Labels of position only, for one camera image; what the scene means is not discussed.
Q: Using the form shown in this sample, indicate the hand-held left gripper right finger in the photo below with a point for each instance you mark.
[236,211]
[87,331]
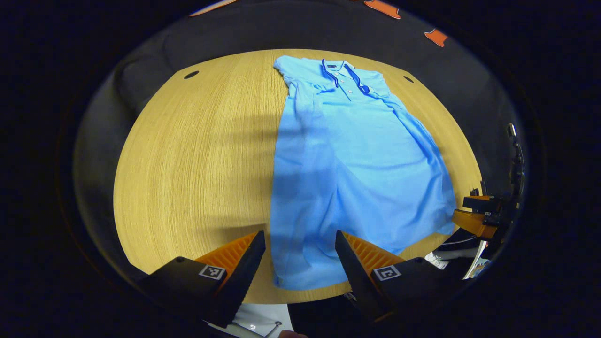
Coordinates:
[357,277]

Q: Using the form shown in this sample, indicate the person's dark trousers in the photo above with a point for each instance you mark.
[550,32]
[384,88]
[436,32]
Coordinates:
[319,319]

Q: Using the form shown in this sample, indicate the person's white shirt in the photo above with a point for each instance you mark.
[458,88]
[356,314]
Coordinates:
[258,319]

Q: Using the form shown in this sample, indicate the light blue T-shirt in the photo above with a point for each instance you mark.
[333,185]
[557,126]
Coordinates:
[366,164]

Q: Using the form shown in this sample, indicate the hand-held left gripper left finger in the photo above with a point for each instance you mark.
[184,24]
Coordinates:
[244,277]

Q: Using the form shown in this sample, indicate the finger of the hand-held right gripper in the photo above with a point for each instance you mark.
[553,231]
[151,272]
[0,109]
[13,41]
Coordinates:
[472,223]
[483,203]

